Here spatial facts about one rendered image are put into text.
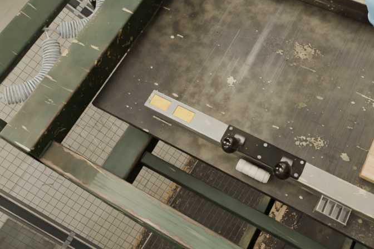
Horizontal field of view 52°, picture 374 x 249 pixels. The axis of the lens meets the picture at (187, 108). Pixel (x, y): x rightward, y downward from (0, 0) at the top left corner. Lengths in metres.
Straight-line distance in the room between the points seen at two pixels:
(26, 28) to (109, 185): 0.80
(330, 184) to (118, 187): 0.48
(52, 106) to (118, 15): 0.31
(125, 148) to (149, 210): 0.22
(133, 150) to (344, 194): 0.53
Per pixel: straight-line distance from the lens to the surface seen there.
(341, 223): 0.95
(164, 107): 0.99
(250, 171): 0.94
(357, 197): 0.96
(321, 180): 0.94
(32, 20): 1.56
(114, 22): 1.09
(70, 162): 0.99
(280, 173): 0.81
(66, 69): 1.05
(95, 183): 0.95
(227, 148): 0.82
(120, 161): 1.04
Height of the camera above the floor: 1.86
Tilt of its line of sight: 14 degrees down
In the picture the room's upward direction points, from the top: 54 degrees counter-clockwise
